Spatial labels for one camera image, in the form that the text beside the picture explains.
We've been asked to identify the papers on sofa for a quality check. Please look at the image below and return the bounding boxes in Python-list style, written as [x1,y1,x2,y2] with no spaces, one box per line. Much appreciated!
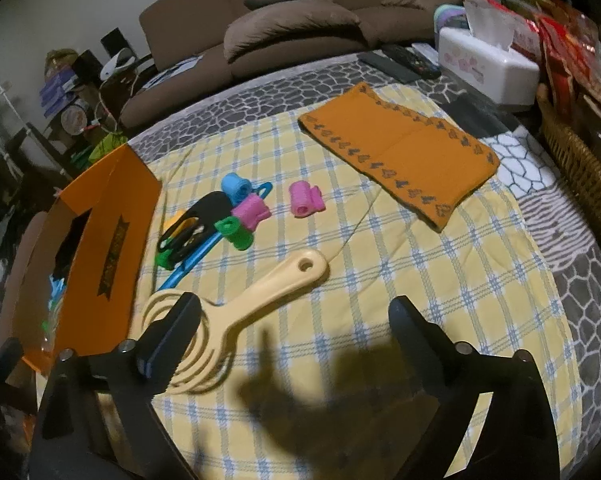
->
[142,54,203,90]

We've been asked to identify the orange cardboard box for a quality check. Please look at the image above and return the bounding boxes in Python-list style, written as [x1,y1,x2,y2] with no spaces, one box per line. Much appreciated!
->
[0,145,162,375]

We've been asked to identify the brown sofa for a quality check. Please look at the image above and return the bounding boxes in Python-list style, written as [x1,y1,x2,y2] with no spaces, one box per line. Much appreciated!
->
[120,0,461,129]

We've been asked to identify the round tin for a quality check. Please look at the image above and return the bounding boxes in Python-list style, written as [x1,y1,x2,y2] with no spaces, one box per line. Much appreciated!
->
[60,104,89,136]

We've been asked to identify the green bag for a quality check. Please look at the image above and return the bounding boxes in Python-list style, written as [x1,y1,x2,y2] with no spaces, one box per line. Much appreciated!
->
[70,132,128,171]

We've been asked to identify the purple container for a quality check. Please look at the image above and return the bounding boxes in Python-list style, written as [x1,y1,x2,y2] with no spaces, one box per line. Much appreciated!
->
[434,3,469,38]

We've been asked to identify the magenta hair roller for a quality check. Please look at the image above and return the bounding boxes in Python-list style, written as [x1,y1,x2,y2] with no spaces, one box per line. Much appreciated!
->
[231,193,271,232]

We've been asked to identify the blue plastic hair clip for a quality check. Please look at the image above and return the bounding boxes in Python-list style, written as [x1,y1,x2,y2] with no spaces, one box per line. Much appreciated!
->
[158,182,273,290]

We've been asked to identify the cream spiral paddle brush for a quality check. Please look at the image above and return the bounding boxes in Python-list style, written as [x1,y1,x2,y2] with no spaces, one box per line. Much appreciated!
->
[166,248,329,394]

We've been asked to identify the white lamp device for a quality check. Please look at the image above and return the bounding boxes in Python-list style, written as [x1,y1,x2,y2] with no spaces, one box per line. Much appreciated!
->
[100,48,136,81]

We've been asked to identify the pink hair roller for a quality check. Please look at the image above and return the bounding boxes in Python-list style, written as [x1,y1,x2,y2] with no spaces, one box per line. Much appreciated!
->
[290,181,325,218]

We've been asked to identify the wicker basket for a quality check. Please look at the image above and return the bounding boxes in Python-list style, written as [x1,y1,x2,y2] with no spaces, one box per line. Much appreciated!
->
[537,84,601,237]

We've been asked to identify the white tissue box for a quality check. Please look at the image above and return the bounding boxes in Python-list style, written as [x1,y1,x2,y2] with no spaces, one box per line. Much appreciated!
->
[438,0,541,107]

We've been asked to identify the yellow plaid tablecloth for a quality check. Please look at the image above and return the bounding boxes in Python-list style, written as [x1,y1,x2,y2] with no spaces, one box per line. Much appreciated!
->
[139,110,583,479]

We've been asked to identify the grey pebble pattern cloth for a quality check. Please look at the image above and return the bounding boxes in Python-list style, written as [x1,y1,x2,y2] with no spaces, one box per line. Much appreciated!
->
[131,55,601,477]

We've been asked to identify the orange hair roller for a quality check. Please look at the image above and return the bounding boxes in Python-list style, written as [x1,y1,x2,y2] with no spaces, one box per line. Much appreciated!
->
[164,210,184,232]

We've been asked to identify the blue hair roller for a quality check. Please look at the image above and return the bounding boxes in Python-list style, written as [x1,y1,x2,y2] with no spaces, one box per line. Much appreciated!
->
[221,172,253,206]

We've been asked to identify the orange cloth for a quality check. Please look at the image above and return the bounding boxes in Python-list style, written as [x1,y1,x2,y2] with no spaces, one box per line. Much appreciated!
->
[298,82,500,232]

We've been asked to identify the small green hair roller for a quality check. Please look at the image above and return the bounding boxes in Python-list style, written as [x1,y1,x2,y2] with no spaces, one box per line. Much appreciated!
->
[155,249,176,271]

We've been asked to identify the black remote control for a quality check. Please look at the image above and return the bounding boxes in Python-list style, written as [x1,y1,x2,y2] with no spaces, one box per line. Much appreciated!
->
[357,52,419,84]
[381,44,441,79]

